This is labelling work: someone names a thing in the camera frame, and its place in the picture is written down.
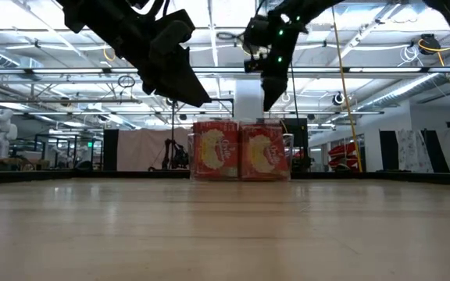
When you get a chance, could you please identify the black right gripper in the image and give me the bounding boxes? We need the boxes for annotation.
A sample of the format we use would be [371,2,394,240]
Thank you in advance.
[243,52,291,112]

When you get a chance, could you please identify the white humanoid robot figure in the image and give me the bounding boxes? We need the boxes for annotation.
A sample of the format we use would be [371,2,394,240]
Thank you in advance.
[0,108,18,159]

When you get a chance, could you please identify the white curtain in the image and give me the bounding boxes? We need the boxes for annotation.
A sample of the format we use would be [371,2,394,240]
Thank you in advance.
[117,127,193,172]

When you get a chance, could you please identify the yellow hanging cable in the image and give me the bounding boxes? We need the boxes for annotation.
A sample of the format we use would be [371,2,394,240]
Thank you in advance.
[330,5,364,173]

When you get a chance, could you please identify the white patterned cloth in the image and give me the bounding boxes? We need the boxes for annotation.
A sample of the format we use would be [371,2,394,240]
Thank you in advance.
[395,128,423,173]

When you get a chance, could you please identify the black upright panel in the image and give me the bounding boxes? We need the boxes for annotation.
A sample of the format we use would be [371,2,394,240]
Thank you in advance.
[102,128,120,172]

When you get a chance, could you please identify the black aluminium table frame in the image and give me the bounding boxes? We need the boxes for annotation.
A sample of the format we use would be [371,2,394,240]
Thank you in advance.
[0,169,450,187]

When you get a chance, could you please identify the clear plastic basket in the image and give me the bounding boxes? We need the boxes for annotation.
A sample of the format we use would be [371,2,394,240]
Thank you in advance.
[187,119,295,183]

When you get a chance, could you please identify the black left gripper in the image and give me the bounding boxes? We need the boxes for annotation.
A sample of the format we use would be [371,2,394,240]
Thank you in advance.
[121,8,213,108]

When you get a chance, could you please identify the red storage bins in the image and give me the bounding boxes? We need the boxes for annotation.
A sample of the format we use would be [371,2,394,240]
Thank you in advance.
[328,142,361,169]

